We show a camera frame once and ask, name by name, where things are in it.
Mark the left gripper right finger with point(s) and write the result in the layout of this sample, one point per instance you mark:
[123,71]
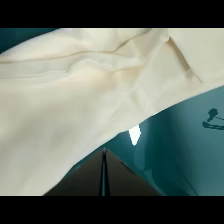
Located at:
[125,181]

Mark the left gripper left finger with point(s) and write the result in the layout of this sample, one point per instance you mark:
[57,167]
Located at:
[85,181]

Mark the white shirt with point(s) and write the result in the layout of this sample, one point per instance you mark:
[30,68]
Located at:
[73,100]

